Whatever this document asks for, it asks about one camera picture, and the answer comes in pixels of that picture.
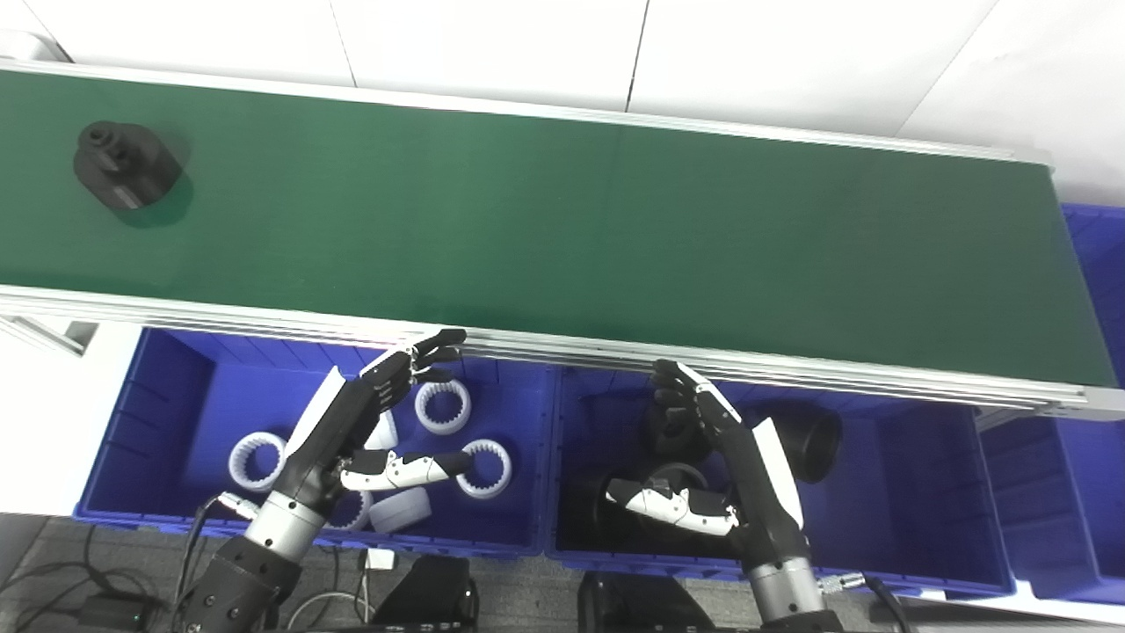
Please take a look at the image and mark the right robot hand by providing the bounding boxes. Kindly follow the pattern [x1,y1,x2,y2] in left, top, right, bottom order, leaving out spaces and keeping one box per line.
[606,359,811,574]

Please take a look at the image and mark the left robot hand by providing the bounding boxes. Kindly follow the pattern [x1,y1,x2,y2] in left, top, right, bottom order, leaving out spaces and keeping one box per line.
[276,328,476,514]

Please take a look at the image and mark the white plastic part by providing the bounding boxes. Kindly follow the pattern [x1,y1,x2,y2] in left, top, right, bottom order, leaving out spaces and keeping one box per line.
[364,408,400,452]

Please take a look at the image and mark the black cup-shaped part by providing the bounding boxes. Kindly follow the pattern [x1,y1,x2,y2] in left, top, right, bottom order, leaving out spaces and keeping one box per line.
[763,405,844,485]

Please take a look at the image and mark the green conveyor belt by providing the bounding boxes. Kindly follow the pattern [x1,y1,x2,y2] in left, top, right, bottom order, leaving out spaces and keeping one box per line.
[0,69,1118,389]
[0,56,1125,421]

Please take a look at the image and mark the blue bin with black parts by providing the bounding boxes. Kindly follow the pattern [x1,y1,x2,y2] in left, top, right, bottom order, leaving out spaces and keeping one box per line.
[544,364,1018,600]

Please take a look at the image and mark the blue bin with white gears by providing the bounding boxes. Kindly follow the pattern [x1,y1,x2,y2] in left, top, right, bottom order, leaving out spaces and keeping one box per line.
[72,326,561,560]

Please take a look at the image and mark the aluminium conveyor support leg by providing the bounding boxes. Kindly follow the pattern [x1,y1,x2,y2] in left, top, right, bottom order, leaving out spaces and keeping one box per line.
[0,315,99,358]

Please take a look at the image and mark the empty blue bin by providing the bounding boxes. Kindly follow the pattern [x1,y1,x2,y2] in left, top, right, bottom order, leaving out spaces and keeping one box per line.
[978,203,1125,607]

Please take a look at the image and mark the black round flanged part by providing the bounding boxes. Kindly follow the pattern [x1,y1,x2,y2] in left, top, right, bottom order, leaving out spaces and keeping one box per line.
[73,120,185,211]

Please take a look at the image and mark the white plastic cylinder cap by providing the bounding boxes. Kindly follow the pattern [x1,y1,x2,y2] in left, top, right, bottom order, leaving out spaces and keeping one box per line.
[368,487,432,535]

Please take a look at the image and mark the black power adapter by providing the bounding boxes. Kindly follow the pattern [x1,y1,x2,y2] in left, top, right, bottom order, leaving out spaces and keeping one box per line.
[77,594,148,631]

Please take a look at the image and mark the white gear ring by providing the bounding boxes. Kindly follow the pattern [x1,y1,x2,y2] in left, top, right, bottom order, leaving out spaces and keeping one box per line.
[414,379,473,437]
[327,490,375,534]
[456,439,514,501]
[228,432,290,492]

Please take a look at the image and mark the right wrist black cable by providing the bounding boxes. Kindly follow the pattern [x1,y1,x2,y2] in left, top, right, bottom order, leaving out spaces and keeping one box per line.
[817,571,917,633]

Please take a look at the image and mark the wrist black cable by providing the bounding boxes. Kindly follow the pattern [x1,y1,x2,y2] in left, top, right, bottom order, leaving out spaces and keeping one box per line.
[817,571,917,633]
[174,493,262,621]

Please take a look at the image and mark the white floor cable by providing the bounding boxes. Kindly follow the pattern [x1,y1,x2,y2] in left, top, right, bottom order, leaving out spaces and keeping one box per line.
[286,543,372,632]

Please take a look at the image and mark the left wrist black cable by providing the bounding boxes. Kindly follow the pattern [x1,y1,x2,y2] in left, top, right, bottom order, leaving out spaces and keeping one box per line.
[174,493,262,621]

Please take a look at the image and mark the black floor cable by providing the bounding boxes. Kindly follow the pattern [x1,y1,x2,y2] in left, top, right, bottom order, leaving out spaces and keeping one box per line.
[0,526,172,633]

